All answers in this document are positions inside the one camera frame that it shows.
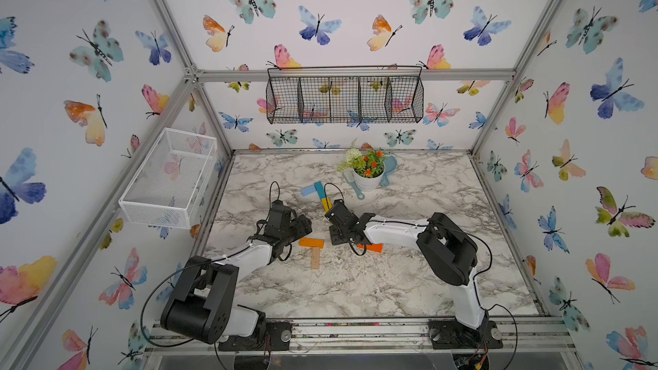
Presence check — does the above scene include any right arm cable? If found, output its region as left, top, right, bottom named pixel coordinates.
left=322, top=182, right=520, bottom=370

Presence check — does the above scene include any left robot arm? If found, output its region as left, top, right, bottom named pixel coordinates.
left=159, top=200, right=312, bottom=347

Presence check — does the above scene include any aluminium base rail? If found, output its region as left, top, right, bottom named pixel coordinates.
left=143, top=316, right=577, bottom=356

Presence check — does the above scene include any white flower pot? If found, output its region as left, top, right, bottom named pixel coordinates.
left=351, top=170, right=383, bottom=194

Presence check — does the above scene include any natural wood block lower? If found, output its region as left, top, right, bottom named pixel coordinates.
left=311, top=248, right=321, bottom=270

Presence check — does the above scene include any white mesh basket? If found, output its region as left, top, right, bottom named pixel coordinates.
left=118, top=128, right=218, bottom=229

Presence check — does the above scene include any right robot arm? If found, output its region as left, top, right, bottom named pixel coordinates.
left=326, top=200, right=503, bottom=349

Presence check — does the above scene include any yellow block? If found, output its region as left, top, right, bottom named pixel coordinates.
left=321, top=198, right=332, bottom=212

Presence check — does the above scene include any teal block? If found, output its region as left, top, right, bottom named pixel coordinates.
left=314, top=182, right=327, bottom=201

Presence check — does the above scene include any artificial green orange plant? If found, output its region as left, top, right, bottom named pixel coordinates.
left=337, top=140, right=387, bottom=179

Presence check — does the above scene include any teal small brush handle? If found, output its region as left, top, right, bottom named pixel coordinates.
left=343, top=170, right=365, bottom=200

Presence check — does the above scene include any red orange block right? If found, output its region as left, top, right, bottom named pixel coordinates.
left=357, top=244, right=383, bottom=254

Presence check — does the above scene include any light blue block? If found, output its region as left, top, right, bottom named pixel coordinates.
left=301, top=185, right=316, bottom=196

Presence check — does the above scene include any black wire basket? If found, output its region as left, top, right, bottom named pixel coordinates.
left=266, top=65, right=424, bottom=124

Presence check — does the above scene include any light blue dustpan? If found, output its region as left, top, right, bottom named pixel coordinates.
left=380, top=156, right=398, bottom=187

